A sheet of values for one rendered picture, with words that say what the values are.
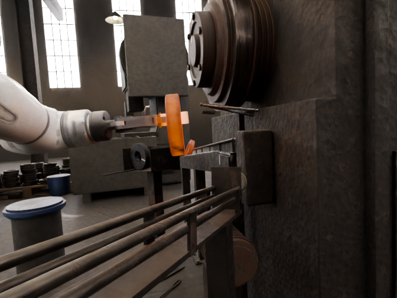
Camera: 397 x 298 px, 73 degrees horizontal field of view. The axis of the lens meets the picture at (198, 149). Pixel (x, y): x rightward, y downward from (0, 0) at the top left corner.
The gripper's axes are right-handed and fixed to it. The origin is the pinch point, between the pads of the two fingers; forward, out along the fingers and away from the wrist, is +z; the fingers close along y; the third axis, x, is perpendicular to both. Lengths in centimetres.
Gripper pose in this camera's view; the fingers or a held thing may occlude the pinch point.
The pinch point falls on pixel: (174, 118)
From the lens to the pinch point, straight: 68.7
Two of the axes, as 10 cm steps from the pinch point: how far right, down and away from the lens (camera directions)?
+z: 9.9, -1.1, 0.4
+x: -1.0, -9.9, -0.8
